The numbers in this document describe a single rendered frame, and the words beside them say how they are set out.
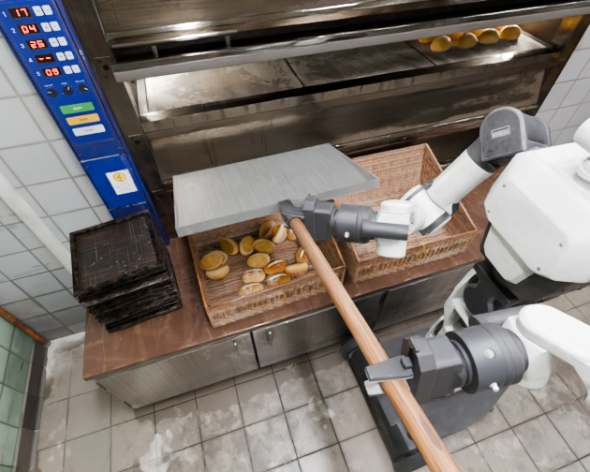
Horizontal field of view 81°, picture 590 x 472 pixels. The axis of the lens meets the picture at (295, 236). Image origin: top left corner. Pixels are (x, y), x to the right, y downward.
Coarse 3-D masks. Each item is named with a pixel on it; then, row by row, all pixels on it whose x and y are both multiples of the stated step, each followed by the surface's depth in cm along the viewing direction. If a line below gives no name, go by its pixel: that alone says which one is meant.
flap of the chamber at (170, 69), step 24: (552, 0) 132; (576, 0) 130; (360, 24) 117; (384, 24) 116; (456, 24) 111; (480, 24) 113; (504, 24) 116; (168, 48) 106; (192, 48) 105; (216, 48) 103; (288, 48) 100; (312, 48) 101; (336, 48) 103; (120, 72) 90; (144, 72) 92; (168, 72) 94
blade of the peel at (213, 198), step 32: (256, 160) 117; (288, 160) 114; (320, 160) 112; (352, 160) 107; (192, 192) 102; (224, 192) 101; (256, 192) 99; (288, 192) 97; (320, 192) 91; (352, 192) 94; (192, 224) 84; (224, 224) 87
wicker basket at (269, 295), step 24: (264, 216) 158; (192, 240) 142; (216, 240) 157; (240, 240) 160; (288, 240) 160; (240, 264) 151; (288, 264) 151; (336, 264) 142; (216, 288) 143; (264, 288) 143; (288, 288) 131; (312, 288) 138; (216, 312) 126; (240, 312) 132
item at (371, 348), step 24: (312, 240) 74; (312, 264) 70; (336, 288) 62; (360, 336) 54; (384, 360) 50; (384, 384) 48; (408, 408) 44; (408, 432) 43; (432, 432) 42; (432, 456) 40
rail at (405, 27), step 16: (464, 16) 110; (480, 16) 111; (496, 16) 113; (512, 16) 115; (352, 32) 102; (368, 32) 103; (384, 32) 105; (400, 32) 107; (224, 48) 95; (240, 48) 95; (256, 48) 97; (272, 48) 98; (112, 64) 89; (128, 64) 90; (144, 64) 91; (160, 64) 92
